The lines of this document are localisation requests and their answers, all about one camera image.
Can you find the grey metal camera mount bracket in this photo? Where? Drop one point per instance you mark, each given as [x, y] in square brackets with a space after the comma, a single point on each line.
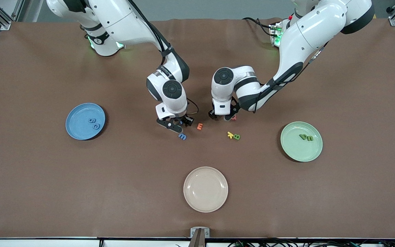
[194, 233]

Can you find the yellow foam letter K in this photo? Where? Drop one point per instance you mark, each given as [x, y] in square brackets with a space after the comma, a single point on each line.
[230, 135]

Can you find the orange foam letter E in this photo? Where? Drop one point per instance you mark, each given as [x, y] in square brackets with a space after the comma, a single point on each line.
[198, 126]

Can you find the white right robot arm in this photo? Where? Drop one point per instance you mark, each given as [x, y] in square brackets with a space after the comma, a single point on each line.
[122, 24]

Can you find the brown table cover cloth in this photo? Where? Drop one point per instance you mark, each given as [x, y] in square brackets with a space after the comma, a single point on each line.
[46, 188]

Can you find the blue foam letter e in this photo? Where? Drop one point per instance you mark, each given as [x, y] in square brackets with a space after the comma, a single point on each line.
[94, 126]

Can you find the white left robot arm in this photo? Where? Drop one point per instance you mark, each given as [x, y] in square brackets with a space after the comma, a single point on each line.
[307, 34]

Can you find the blue round plate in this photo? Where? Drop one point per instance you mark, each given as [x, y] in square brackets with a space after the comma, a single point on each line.
[77, 127]

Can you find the white table edge rail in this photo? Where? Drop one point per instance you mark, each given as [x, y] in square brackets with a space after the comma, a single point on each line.
[46, 243]

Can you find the green foam letter B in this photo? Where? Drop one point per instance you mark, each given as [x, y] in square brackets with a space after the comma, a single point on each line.
[237, 137]

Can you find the green foam letter U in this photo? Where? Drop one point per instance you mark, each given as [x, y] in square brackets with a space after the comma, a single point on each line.
[306, 138]

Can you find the blue foam letter m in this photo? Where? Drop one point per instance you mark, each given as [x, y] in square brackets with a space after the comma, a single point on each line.
[182, 136]

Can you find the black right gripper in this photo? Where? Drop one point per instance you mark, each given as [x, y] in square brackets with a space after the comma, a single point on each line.
[183, 119]

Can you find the green round plate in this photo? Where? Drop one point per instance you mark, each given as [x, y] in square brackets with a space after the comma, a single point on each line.
[297, 152]

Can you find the beige round plate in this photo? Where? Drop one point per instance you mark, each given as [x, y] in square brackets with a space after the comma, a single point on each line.
[205, 189]

